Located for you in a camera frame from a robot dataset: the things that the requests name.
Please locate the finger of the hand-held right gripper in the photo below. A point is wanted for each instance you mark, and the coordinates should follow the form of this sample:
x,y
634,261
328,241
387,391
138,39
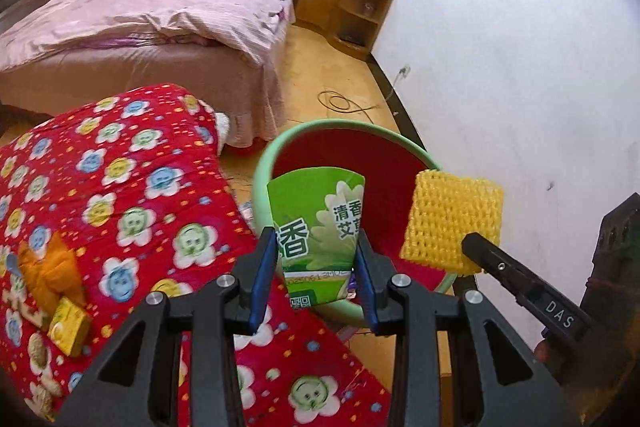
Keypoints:
x,y
525,287

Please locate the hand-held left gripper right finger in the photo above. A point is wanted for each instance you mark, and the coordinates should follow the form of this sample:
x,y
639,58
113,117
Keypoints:
x,y
365,284

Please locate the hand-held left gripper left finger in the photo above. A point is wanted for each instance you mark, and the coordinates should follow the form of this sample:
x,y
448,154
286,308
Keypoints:
x,y
262,279

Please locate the green printed carton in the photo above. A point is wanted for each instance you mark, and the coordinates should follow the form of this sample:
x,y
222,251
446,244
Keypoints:
x,y
315,227

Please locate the yellow foam net sleeve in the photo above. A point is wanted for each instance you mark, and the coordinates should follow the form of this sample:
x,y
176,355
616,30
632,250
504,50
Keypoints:
x,y
450,217

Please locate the green basin with red inside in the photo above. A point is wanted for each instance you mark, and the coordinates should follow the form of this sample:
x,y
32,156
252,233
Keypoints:
x,y
350,152

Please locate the person's right hand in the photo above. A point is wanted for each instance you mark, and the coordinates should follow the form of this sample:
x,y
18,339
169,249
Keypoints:
x,y
547,354

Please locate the red smiley flower blanket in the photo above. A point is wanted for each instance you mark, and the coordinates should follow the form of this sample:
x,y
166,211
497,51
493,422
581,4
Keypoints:
x,y
150,207

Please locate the small yellow orange box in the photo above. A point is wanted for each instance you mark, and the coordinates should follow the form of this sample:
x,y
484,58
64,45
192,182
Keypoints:
x,y
70,324

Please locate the orange plastic bag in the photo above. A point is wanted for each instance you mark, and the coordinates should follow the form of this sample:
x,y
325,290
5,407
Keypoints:
x,y
55,267

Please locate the wooden bed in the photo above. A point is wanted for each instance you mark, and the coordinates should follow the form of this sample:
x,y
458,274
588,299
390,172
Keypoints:
x,y
150,77

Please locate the brown nut in shell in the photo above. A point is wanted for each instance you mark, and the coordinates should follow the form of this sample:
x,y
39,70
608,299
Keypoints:
x,y
41,402
39,349
53,384

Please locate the pink duvet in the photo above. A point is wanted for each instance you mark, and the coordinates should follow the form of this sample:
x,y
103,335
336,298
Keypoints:
x,y
125,12

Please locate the white wall socket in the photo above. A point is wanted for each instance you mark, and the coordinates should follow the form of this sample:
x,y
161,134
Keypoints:
x,y
404,70

